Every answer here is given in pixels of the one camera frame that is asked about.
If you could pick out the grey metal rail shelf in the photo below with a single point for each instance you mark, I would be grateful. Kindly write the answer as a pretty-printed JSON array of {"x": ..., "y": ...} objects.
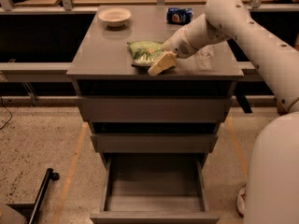
[{"x": 26, "y": 73}]

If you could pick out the white red sneaker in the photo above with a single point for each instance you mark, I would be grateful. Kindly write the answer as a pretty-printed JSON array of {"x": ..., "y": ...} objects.
[{"x": 240, "y": 201}]

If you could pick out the green jalapeno chip bag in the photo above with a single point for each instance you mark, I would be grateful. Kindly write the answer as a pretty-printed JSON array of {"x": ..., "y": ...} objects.
[{"x": 145, "y": 52}]

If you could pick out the grey drawer cabinet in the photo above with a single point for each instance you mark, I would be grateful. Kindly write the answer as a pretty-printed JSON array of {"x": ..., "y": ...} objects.
[{"x": 103, "y": 67}]

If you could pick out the grey drawer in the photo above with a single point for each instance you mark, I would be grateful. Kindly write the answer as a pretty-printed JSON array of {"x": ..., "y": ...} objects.
[
  {"x": 154, "y": 110},
  {"x": 150, "y": 143}
]

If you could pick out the grey top drawer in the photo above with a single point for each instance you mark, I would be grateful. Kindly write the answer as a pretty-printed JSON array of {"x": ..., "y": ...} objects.
[{"x": 154, "y": 110}]

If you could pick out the grey middle drawer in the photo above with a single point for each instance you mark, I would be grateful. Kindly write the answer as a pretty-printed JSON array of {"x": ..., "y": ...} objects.
[{"x": 150, "y": 143}]

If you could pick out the black chair base leg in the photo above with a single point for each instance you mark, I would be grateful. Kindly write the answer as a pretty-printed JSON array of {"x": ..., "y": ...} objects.
[{"x": 30, "y": 211}]

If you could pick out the clear plastic water bottle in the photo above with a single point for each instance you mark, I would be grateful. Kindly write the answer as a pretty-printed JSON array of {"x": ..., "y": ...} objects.
[{"x": 204, "y": 57}]

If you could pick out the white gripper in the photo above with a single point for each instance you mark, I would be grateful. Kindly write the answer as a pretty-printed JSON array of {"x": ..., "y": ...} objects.
[{"x": 177, "y": 47}]

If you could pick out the blue pepsi can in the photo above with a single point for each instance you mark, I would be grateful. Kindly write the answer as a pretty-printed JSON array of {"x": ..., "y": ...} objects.
[{"x": 181, "y": 16}]

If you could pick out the white ceramic bowl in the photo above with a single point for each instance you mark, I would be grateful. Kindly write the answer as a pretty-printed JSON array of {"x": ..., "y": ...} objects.
[{"x": 114, "y": 17}]

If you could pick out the open bottom drawer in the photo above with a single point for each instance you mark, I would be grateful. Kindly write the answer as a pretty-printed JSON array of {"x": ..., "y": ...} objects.
[{"x": 154, "y": 188}]

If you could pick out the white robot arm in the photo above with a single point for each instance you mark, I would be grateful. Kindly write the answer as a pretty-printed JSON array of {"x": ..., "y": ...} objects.
[{"x": 272, "y": 195}]

